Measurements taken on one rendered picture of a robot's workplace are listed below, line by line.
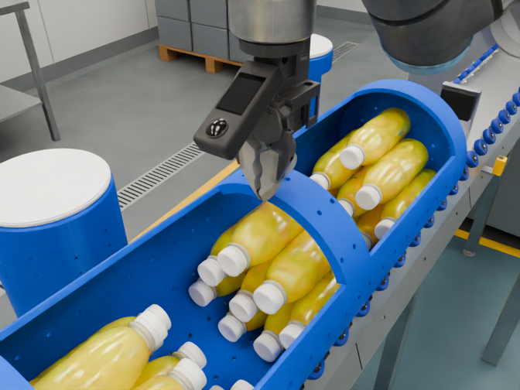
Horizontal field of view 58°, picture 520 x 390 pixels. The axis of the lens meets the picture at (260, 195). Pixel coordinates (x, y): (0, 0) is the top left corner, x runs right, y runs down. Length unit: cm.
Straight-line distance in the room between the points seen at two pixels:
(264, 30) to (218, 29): 373
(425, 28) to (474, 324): 184
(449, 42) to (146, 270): 50
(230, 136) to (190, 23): 395
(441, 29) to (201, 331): 55
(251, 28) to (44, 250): 67
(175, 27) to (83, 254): 364
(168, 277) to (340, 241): 29
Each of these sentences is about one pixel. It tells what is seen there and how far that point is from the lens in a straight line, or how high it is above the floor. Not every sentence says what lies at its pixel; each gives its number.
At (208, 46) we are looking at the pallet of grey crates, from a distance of 433.
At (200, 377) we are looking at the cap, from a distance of 56.
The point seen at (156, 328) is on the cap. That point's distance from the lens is 56.
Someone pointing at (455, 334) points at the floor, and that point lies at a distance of 216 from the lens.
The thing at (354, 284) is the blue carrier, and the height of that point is 113.
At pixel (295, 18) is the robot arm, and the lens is 49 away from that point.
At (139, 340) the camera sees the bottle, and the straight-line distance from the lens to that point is 54.
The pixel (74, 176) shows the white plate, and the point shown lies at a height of 104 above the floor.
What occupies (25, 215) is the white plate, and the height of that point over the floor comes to 104.
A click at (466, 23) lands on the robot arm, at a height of 146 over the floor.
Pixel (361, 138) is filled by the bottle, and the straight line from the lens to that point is 87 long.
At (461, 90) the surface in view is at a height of 108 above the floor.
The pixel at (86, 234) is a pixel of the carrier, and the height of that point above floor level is 97.
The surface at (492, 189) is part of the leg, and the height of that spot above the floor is 41.
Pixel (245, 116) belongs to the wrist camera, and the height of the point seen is 137.
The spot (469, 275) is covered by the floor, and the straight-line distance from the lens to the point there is 243.
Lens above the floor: 159
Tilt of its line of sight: 36 degrees down
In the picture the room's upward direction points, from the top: straight up
